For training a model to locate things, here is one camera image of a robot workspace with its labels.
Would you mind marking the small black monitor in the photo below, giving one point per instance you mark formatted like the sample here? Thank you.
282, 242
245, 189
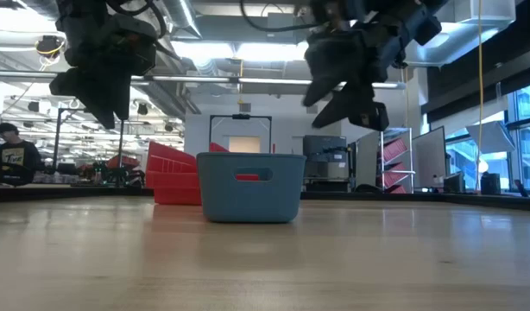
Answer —
454, 183

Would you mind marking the red plastic bin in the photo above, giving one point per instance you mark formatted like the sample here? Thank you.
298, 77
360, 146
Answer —
174, 181

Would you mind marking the light wooden door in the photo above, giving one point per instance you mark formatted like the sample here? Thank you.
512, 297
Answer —
244, 144

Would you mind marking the distant red bin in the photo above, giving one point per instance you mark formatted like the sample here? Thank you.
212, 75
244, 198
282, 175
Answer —
122, 162

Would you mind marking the grey panel board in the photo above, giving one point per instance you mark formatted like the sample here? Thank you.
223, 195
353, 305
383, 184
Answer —
429, 160

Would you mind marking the grey ceiling box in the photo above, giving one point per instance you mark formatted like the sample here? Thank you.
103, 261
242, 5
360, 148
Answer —
282, 21

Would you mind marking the person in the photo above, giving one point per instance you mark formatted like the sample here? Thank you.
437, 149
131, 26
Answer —
17, 155

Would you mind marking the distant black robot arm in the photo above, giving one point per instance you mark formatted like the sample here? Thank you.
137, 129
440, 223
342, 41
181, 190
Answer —
118, 177

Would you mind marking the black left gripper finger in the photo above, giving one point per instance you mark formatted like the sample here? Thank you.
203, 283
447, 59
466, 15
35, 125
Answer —
111, 108

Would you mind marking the red shelf bin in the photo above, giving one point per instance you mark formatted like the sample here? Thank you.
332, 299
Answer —
394, 173
395, 151

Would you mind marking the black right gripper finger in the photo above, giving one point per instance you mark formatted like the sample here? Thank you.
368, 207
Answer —
321, 88
360, 108

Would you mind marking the black gantry frame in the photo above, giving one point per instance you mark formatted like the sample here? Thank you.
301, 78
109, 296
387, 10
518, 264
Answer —
56, 138
241, 116

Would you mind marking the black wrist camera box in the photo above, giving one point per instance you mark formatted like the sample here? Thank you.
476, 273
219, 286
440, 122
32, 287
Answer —
137, 47

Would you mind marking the black cabinet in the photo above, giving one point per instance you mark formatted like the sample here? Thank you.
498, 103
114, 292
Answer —
327, 151

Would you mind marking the black table edge frame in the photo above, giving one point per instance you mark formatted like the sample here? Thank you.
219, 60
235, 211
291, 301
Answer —
377, 198

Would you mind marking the large rectangular silver duct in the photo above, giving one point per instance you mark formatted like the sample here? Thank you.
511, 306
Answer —
463, 26

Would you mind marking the light blue plastic container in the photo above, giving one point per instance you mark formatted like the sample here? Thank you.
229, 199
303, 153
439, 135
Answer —
247, 198

